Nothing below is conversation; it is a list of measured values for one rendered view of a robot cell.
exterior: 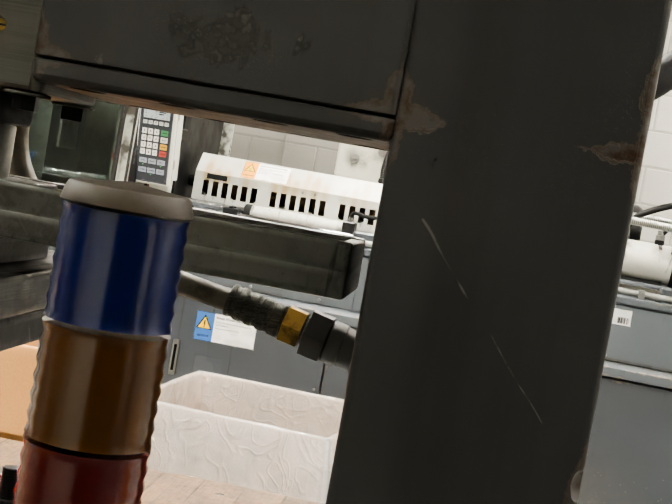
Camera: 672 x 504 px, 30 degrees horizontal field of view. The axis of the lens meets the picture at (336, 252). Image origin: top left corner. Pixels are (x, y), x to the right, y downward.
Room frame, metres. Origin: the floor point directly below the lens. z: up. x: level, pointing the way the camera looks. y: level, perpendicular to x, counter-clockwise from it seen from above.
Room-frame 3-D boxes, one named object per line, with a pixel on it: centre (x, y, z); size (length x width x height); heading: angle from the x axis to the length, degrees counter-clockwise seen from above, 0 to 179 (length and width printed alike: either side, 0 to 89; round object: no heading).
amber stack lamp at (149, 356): (0.37, 0.06, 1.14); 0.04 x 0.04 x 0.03
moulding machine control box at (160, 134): (5.19, 0.79, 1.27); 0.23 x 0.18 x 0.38; 171
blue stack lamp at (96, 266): (0.37, 0.06, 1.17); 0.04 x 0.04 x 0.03
